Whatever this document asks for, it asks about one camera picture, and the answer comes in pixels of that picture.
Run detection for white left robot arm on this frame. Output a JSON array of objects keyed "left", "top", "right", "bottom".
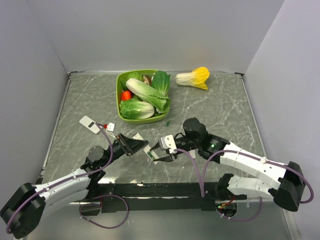
[{"left": 0, "top": 133, "right": 149, "bottom": 239}]

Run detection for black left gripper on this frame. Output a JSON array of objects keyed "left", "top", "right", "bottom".
[{"left": 100, "top": 132, "right": 149, "bottom": 168}]

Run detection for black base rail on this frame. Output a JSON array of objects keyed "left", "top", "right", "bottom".
[{"left": 79, "top": 181, "right": 251, "bottom": 217}]

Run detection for yellow napa cabbage toy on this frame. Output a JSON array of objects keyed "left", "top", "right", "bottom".
[{"left": 175, "top": 66, "right": 210, "bottom": 90}]

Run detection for white green cabbage toy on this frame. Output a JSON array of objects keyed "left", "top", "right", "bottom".
[{"left": 119, "top": 98, "right": 155, "bottom": 120}]

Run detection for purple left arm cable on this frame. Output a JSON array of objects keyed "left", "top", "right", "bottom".
[{"left": 5, "top": 122, "right": 130, "bottom": 235}]

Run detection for brown mushroom toy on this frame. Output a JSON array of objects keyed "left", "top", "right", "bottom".
[{"left": 142, "top": 75, "right": 152, "bottom": 86}]

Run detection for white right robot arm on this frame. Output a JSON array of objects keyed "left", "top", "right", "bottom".
[{"left": 152, "top": 117, "right": 307, "bottom": 212}]

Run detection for slim white remote control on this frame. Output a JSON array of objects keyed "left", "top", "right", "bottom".
[{"left": 133, "top": 132, "right": 159, "bottom": 165}]

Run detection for green bok choy toy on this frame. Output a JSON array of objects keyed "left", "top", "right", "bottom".
[{"left": 151, "top": 70, "right": 171, "bottom": 96}]

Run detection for wide white remote control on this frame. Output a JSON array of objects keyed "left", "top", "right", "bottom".
[{"left": 79, "top": 115, "right": 102, "bottom": 135}]

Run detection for green plastic bowl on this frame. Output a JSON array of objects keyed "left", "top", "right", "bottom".
[{"left": 115, "top": 69, "right": 168, "bottom": 125}]

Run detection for white remote battery cover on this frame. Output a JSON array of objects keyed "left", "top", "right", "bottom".
[{"left": 189, "top": 150, "right": 196, "bottom": 159}]

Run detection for orange pepper toy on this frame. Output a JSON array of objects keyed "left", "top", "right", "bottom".
[{"left": 121, "top": 90, "right": 132, "bottom": 101}]

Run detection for green leafy lettuce toy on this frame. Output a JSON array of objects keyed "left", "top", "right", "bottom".
[{"left": 119, "top": 71, "right": 144, "bottom": 91}]

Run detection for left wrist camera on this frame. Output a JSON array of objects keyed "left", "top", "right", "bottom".
[{"left": 103, "top": 122, "right": 116, "bottom": 139}]

